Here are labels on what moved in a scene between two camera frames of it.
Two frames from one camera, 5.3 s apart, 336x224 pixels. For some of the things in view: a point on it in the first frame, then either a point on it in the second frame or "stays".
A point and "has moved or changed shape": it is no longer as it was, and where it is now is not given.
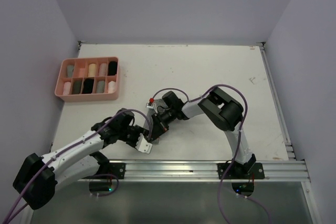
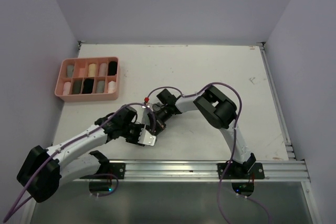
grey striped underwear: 159,107 has moved or changed shape
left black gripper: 139,130 stays
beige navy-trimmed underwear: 92,70 stays
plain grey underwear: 70,70 stays
